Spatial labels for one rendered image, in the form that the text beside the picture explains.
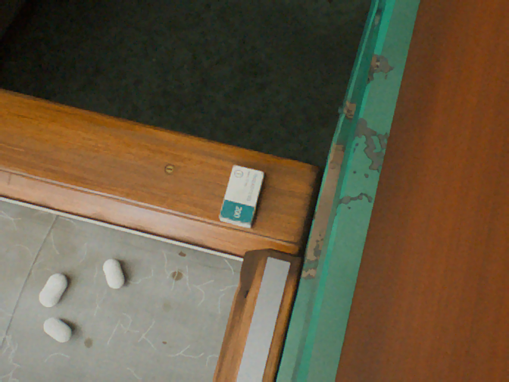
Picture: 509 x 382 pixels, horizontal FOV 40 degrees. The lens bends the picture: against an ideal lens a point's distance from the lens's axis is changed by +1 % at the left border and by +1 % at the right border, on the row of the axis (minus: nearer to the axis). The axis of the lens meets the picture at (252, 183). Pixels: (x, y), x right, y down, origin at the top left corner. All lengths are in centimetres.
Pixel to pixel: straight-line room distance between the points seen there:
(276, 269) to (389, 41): 41
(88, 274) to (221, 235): 15
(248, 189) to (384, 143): 50
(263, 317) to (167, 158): 23
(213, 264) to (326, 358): 55
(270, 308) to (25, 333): 29
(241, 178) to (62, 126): 21
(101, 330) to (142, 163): 19
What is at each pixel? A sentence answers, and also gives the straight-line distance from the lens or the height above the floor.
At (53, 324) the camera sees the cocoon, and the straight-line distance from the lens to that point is 78.
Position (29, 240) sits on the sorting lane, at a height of 74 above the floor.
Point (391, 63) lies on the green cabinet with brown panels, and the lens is 27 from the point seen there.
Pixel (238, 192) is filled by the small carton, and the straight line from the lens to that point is 75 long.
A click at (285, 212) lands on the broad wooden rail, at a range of 76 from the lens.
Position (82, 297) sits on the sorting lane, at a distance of 80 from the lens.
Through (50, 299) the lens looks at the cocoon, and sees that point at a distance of 79.
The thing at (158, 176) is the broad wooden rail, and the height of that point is 76.
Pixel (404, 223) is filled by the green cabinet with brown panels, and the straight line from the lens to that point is 16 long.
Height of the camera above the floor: 151
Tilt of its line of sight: 75 degrees down
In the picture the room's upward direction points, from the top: 4 degrees counter-clockwise
